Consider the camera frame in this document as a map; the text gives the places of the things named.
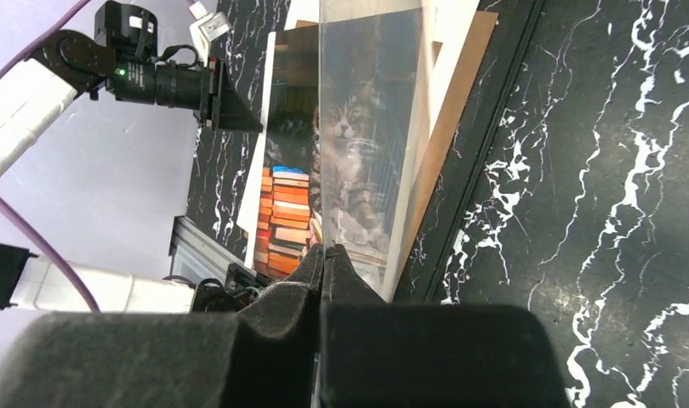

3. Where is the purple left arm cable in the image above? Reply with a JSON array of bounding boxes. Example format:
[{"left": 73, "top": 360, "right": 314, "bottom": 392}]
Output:
[{"left": 0, "top": 0, "right": 101, "bottom": 314}]

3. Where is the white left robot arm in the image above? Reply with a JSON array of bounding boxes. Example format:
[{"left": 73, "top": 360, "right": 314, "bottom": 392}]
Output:
[{"left": 0, "top": 1, "right": 199, "bottom": 314}]

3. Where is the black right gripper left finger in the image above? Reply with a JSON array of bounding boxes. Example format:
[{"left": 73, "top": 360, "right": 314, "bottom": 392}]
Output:
[{"left": 0, "top": 246, "right": 324, "bottom": 407}]

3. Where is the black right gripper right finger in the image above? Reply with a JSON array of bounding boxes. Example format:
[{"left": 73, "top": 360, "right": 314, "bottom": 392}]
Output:
[{"left": 320, "top": 245, "right": 569, "bottom": 407}]

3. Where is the white mat board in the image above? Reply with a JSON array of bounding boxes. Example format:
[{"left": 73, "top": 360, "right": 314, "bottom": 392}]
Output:
[{"left": 324, "top": 1, "right": 498, "bottom": 133}]

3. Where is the brown cardboard backing board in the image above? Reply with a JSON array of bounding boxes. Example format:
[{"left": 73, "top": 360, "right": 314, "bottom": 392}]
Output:
[{"left": 290, "top": 11, "right": 499, "bottom": 266}]

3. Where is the black picture frame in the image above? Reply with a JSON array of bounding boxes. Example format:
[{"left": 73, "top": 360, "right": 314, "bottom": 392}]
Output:
[{"left": 394, "top": 0, "right": 544, "bottom": 303}]

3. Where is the cat photo print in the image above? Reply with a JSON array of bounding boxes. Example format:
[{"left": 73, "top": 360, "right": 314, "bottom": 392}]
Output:
[{"left": 236, "top": 25, "right": 319, "bottom": 280}]

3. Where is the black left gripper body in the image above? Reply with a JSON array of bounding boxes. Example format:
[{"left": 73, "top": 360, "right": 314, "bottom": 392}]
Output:
[{"left": 94, "top": 1, "right": 264, "bottom": 133}]

